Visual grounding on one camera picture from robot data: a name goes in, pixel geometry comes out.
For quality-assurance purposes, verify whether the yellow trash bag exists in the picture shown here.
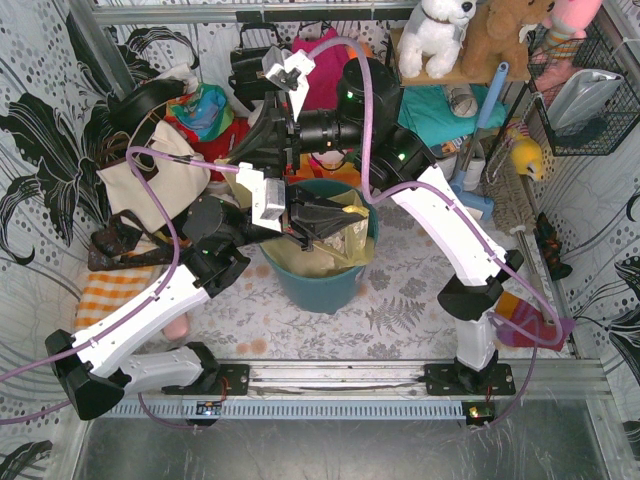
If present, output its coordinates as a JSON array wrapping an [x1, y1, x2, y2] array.
[[222, 173, 374, 278]]

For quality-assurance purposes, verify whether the teal trash bin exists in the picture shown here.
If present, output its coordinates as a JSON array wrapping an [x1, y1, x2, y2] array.
[[260, 179, 379, 315]]

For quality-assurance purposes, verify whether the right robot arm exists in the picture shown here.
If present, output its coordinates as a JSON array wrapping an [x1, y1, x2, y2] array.
[[230, 48, 523, 395]]

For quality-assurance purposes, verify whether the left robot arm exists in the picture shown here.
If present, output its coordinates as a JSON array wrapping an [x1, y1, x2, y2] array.
[[45, 185, 370, 420]]

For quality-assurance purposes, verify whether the crumpled paper trash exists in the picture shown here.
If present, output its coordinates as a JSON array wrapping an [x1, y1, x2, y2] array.
[[321, 231, 347, 256]]

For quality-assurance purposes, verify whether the colorful printed bag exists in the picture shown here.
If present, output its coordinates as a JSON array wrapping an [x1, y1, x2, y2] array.
[[164, 83, 234, 143]]

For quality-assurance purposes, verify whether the magenta cloth bag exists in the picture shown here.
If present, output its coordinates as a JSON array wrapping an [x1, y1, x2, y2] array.
[[292, 27, 349, 111]]

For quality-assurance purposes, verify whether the cream canvas tote bag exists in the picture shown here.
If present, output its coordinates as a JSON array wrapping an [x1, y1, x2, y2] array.
[[98, 120, 210, 232]]

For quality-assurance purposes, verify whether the brown patterned bag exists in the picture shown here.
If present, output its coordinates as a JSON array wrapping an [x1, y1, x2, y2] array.
[[88, 210, 175, 272]]

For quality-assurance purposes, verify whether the rainbow striped cloth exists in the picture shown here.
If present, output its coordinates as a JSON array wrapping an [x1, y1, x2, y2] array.
[[288, 152, 361, 187]]

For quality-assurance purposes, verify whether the black leather handbag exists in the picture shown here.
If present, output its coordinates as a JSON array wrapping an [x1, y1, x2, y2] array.
[[228, 22, 289, 111]]

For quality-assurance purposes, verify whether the red cloth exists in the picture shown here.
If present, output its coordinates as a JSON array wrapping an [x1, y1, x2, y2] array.
[[191, 118, 250, 163]]

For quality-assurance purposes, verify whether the pink eyeglass case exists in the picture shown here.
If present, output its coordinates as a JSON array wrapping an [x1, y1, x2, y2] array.
[[163, 314, 190, 341]]

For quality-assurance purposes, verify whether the teal folded cloth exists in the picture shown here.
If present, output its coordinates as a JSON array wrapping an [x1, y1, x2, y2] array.
[[398, 85, 479, 147]]

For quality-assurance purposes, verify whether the white plush dog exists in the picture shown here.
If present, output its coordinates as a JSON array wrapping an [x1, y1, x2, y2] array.
[[398, 0, 477, 79]]

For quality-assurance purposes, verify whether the wooden shelf rack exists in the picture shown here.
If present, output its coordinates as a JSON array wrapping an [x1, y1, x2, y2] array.
[[382, 27, 531, 181]]

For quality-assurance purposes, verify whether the orange checkered towel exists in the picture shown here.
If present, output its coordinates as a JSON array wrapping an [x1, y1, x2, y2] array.
[[74, 266, 163, 330]]

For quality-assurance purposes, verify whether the yellow plush duck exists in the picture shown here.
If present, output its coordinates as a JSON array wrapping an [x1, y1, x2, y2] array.
[[507, 124, 544, 181]]

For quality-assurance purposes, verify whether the orange purple sock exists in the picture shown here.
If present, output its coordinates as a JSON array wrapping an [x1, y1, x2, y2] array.
[[495, 292, 576, 351]]

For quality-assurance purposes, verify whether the brown teddy bear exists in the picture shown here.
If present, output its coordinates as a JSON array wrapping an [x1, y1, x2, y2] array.
[[461, 0, 555, 78]]

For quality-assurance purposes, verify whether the silver foil pouch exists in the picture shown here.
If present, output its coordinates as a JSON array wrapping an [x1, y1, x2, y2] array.
[[547, 69, 625, 130]]

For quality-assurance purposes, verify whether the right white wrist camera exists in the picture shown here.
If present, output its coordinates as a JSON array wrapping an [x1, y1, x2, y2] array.
[[261, 45, 315, 121]]

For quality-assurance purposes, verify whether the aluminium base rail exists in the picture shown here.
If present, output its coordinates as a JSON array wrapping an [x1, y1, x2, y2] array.
[[104, 359, 611, 423]]

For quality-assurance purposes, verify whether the blue handled mop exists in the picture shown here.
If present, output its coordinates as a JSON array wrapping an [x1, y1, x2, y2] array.
[[450, 62, 510, 220]]

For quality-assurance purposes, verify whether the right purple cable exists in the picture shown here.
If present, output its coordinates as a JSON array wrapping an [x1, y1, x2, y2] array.
[[312, 37, 564, 429]]

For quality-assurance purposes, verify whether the black wire basket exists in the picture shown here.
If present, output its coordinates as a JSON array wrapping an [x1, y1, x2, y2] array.
[[528, 24, 639, 157]]

